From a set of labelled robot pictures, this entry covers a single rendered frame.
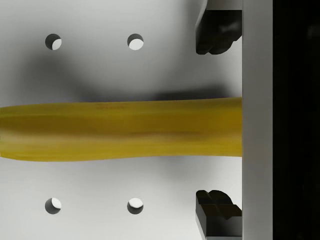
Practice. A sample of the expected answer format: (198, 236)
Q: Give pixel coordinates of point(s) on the banana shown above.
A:
(120, 130)

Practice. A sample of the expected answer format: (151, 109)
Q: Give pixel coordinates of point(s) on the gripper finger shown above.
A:
(220, 30)
(217, 215)

